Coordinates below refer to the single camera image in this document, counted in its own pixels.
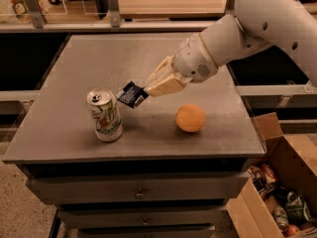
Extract grey metal bracket middle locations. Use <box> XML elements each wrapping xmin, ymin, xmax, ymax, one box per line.
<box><xmin>107</xmin><ymin>0</ymin><xmax>121</xmax><ymax>28</ymax></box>

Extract wooden desk top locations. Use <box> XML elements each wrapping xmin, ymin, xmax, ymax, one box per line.
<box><xmin>119</xmin><ymin>0</ymin><xmax>227</xmax><ymax>18</ymax></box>

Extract grey drawer cabinet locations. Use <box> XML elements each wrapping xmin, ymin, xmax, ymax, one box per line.
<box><xmin>4</xmin><ymin>34</ymin><xmax>264</xmax><ymax>238</ymax></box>

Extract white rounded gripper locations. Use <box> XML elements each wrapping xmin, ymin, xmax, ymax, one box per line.
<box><xmin>144</xmin><ymin>34</ymin><xmax>218</xmax><ymax>97</ymax></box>

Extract orange fruit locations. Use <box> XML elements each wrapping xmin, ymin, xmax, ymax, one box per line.
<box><xmin>175</xmin><ymin>104</ymin><xmax>206</xmax><ymax>133</ymax></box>

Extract red apple in box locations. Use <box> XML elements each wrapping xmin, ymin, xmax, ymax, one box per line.
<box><xmin>284</xmin><ymin>224</ymin><xmax>300</xmax><ymax>237</ymax></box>

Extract red snack packet in box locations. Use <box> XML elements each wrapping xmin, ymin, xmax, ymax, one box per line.
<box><xmin>247</xmin><ymin>163</ymin><xmax>279</xmax><ymax>196</ymax></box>

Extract dark green can in box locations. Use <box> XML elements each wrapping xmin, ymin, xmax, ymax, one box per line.
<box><xmin>285</xmin><ymin>191</ymin><xmax>311</xmax><ymax>224</ymax></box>

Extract dark blue rxbar wrapper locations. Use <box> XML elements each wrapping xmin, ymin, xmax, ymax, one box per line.
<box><xmin>116</xmin><ymin>81</ymin><xmax>149</xmax><ymax>109</ymax></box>

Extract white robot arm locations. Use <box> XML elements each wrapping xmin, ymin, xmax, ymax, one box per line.
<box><xmin>144</xmin><ymin>0</ymin><xmax>317</xmax><ymax>96</ymax></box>

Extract colourful snack bag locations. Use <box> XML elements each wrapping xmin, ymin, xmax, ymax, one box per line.
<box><xmin>0</xmin><ymin>0</ymin><xmax>49</xmax><ymax>24</ymax></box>

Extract grey metal bracket left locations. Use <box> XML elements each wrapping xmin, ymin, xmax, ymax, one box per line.
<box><xmin>25</xmin><ymin>0</ymin><xmax>47</xmax><ymax>29</ymax></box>

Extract white green 7up can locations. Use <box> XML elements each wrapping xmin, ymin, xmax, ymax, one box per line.
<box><xmin>86</xmin><ymin>88</ymin><xmax>123</xmax><ymax>142</ymax></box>

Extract silver can in box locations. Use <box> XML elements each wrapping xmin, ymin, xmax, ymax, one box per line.
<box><xmin>272</xmin><ymin>206</ymin><xmax>289</xmax><ymax>232</ymax></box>

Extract round metal drawer knob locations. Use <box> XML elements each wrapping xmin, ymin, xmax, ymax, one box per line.
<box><xmin>135</xmin><ymin>187</ymin><xmax>145</xmax><ymax>199</ymax></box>

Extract brown cardboard box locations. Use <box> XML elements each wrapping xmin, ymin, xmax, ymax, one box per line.
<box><xmin>227</xmin><ymin>113</ymin><xmax>317</xmax><ymax>238</ymax></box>

